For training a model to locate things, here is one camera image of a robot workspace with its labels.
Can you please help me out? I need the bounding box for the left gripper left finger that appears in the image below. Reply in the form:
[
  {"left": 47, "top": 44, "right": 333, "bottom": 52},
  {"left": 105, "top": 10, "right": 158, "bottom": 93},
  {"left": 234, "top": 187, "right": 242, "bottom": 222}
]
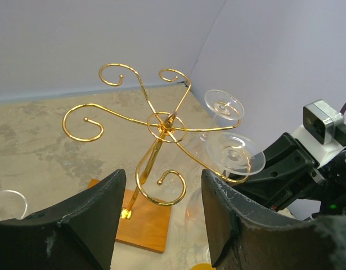
[{"left": 0, "top": 169, "right": 126, "bottom": 269}]

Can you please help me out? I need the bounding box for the clear wine glass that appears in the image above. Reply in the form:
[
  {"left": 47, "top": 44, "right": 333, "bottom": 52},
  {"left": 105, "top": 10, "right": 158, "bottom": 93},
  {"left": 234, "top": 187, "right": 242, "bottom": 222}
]
[
  {"left": 194, "top": 89, "right": 245, "bottom": 143},
  {"left": 185, "top": 132, "right": 266, "bottom": 268}
]

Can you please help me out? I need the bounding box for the gold wine glass rack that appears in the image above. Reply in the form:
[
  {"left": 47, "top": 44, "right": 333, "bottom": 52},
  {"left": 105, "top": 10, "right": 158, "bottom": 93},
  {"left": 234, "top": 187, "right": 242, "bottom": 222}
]
[{"left": 62, "top": 63, "right": 251, "bottom": 254}]

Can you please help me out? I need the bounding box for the yellow plastic goblet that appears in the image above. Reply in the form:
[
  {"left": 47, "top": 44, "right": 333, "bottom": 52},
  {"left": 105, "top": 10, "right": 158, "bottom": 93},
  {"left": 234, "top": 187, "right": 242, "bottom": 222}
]
[{"left": 191, "top": 263, "right": 215, "bottom": 270}]

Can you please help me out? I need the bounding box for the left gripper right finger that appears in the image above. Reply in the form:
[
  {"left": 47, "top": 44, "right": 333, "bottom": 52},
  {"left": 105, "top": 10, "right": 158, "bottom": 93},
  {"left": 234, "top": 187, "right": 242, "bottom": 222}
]
[{"left": 201, "top": 169, "right": 346, "bottom": 269}]

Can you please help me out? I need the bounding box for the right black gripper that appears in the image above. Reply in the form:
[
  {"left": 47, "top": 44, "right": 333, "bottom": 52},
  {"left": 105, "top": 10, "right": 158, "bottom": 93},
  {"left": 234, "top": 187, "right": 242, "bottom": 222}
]
[{"left": 234, "top": 132, "right": 346, "bottom": 219}]

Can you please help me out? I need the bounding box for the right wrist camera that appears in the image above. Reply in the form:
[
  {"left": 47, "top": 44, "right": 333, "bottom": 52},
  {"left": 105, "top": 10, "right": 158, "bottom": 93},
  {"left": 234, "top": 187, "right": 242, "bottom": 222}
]
[{"left": 292, "top": 99, "right": 346, "bottom": 168}]

